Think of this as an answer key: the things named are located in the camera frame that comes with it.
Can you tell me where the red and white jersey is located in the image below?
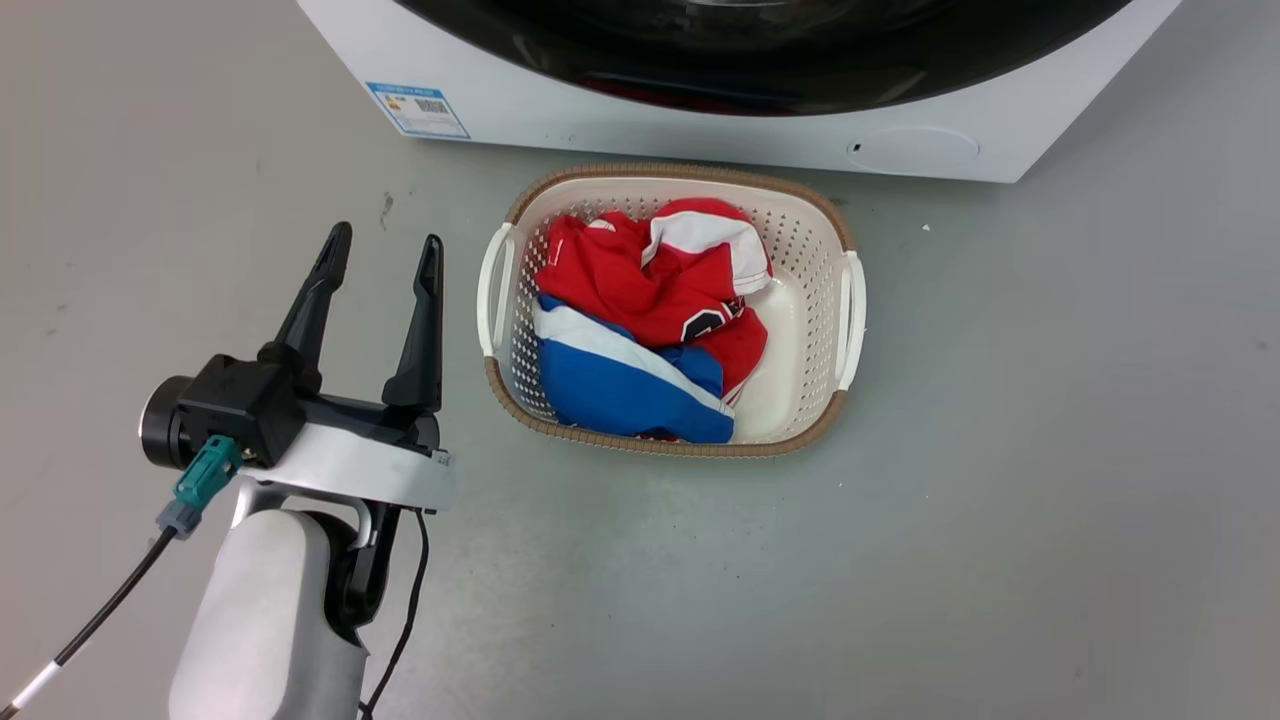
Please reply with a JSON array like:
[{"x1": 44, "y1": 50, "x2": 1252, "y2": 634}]
[{"x1": 533, "y1": 197, "x2": 774, "y2": 409}]

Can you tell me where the blue energy label sticker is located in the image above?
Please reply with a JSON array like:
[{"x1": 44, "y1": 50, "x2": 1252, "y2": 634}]
[{"x1": 365, "y1": 81, "x2": 471, "y2": 140}]

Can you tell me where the black cable with teal connector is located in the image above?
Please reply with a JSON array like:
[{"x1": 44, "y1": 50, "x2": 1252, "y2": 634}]
[{"x1": 0, "y1": 434, "x2": 244, "y2": 718}]

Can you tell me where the white washing machine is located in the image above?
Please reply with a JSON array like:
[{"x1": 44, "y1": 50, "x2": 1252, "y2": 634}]
[{"x1": 297, "y1": 0, "x2": 1183, "y2": 184}]

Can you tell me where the white laundry basket brown rim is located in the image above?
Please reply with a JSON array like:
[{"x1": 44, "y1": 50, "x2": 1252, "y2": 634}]
[{"x1": 477, "y1": 163, "x2": 867, "y2": 459}]

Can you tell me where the thin black cable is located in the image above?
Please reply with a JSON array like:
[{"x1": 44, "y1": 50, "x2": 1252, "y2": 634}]
[{"x1": 357, "y1": 508, "x2": 431, "y2": 720}]

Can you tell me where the blue and white garment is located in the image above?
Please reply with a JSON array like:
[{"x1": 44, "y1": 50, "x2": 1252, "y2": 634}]
[{"x1": 532, "y1": 293, "x2": 736, "y2": 445}]

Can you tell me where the black round washing machine door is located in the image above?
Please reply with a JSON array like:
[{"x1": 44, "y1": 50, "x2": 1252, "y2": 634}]
[{"x1": 392, "y1": 0, "x2": 1133, "y2": 117}]

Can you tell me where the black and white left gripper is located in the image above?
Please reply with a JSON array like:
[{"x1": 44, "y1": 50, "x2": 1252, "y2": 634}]
[{"x1": 140, "y1": 221, "x2": 457, "y2": 512}]

